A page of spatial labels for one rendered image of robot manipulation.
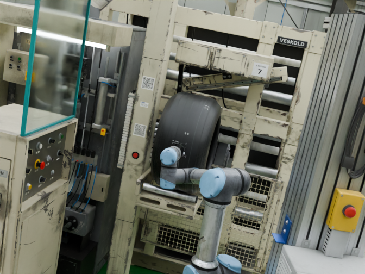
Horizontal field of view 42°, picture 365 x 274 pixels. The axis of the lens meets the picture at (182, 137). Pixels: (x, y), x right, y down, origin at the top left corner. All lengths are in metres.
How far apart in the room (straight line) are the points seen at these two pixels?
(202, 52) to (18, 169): 1.36
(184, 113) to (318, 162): 1.19
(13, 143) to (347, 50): 1.48
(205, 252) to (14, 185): 0.94
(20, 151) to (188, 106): 0.97
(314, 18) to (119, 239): 10.00
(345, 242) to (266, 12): 10.65
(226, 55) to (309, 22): 9.47
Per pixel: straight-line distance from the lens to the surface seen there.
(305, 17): 12.32
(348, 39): 1.61
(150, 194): 2.87
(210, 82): 3.14
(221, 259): 2.11
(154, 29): 2.79
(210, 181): 1.88
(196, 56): 3.00
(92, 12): 3.22
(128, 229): 3.08
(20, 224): 2.41
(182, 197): 2.83
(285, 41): 3.27
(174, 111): 2.66
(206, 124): 2.63
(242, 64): 2.97
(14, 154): 2.28
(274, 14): 12.17
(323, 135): 1.63
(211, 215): 1.93
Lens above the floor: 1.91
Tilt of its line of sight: 14 degrees down
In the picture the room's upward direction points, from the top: 11 degrees clockwise
